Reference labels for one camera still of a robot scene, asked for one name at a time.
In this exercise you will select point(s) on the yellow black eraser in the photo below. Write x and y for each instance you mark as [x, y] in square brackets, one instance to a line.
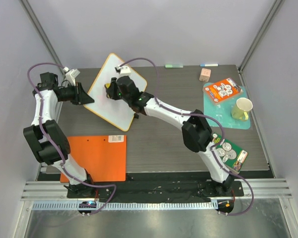
[111, 91]

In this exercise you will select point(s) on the aluminium frame rail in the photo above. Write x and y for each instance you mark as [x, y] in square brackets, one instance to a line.
[270, 188]

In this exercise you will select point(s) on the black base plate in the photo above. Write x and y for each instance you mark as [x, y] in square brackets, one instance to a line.
[139, 186]

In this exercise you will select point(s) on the blue white marker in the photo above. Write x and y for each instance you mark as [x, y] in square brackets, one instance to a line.
[209, 65]

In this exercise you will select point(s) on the white slotted cable duct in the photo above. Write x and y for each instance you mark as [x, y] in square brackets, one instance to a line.
[89, 205]

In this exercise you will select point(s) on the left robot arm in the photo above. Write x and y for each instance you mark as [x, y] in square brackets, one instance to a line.
[46, 139]

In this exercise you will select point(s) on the orange plastic board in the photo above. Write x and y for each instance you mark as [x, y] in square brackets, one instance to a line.
[103, 156]

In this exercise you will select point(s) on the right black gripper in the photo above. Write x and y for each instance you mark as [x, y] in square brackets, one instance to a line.
[113, 89]

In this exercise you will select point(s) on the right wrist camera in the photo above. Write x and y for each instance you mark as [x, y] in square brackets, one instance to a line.
[123, 70]

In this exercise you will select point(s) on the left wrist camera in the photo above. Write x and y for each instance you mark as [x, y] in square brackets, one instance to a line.
[70, 75]

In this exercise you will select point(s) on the pink cube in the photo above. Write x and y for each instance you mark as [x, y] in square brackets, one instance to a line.
[205, 75]

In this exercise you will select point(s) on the green marker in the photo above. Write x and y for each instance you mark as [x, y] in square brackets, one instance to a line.
[173, 66]

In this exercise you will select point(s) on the green packaged book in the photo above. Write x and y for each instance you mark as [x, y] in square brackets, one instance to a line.
[231, 155]

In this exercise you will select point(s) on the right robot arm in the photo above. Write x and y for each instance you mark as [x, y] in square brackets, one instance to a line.
[196, 132]

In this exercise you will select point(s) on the yellow-green paper cup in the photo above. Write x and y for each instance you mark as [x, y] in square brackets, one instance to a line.
[241, 109]

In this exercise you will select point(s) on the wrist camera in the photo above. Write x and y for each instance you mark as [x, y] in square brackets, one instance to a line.
[123, 70]
[70, 75]

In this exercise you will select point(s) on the orange toy box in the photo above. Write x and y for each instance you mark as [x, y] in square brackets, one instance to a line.
[223, 90]

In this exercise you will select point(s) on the yellow framed whiteboard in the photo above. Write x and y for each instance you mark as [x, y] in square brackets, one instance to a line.
[116, 112]

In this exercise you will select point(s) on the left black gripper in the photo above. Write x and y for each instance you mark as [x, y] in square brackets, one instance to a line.
[82, 97]

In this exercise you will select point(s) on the teal silicone mat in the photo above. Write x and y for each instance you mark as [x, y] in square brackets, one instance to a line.
[222, 112]

